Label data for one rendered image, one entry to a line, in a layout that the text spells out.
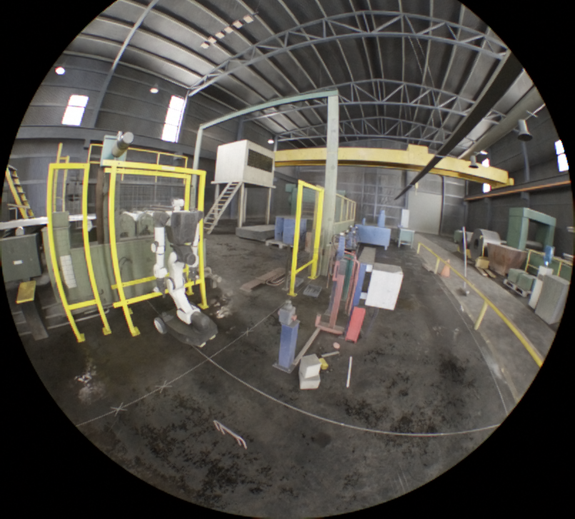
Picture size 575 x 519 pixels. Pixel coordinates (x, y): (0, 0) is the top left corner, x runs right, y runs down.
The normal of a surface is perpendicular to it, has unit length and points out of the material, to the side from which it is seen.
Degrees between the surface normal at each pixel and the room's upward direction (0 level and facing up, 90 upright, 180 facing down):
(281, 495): 0
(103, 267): 90
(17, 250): 90
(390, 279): 90
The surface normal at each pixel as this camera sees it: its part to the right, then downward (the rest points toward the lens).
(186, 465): 0.07, -0.99
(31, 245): 0.88, 0.13
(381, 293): -0.47, 0.09
